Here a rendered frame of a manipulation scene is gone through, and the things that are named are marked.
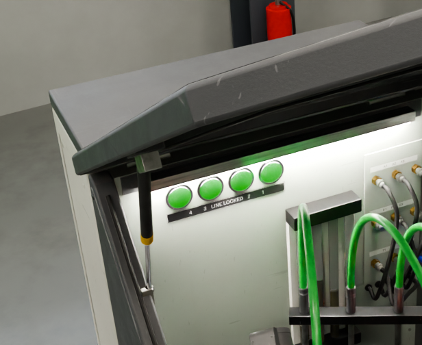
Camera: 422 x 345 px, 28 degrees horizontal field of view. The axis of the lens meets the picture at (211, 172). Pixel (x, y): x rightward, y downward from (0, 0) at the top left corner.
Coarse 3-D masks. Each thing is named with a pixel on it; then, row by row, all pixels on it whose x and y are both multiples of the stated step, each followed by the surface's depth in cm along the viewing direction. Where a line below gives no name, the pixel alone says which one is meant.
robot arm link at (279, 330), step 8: (272, 328) 116; (280, 328) 117; (288, 328) 118; (256, 336) 116; (264, 336) 115; (272, 336) 115; (280, 336) 117; (288, 336) 117; (256, 344) 115; (264, 344) 115; (272, 344) 114; (280, 344) 116; (288, 344) 117
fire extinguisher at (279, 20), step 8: (280, 0) 505; (272, 8) 505; (280, 8) 503; (288, 8) 505; (272, 16) 505; (280, 16) 504; (288, 16) 506; (272, 24) 508; (280, 24) 506; (288, 24) 508; (272, 32) 510; (280, 32) 509; (288, 32) 511
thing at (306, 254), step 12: (300, 204) 143; (300, 216) 149; (300, 228) 153; (300, 240) 156; (312, 240) 133; (300, 252) 158; (312, 252) 131; (300, 264) 160; (312, 264) 129; (300, 276) 161; (312, 276) 128; (300, 288) 163; (312, 288) 127; (312, 300) 127; (312, 312) 126; (312, 324) 126; (312, 336) 126
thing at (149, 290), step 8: (144, 176) 114; (144, 184) 116; (144, 192) 117; (144, 200) 119; (144, 208) 120; (144, 216) 122; (144, 224) 124; (152, 224) 125; (144, 232) 126; (152, 232) 127; (144, 240) 127; (152, 240) 128; (144, 288) 141; (152, 288) 141; (144, 296) 141; (152, 296) 142
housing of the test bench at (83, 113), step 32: (320, 32) 184; (192, 64) 175; (224, 64) 173; (64, 96) 166; (96, 96) 165; (128, 96) 164; (160, 96) 162; (64, 128) 160; (96, 128) 153; (64, 160) 174; (96, 224) 155; (96, 256) 165; (96, 288) 178; (96, 320) 193
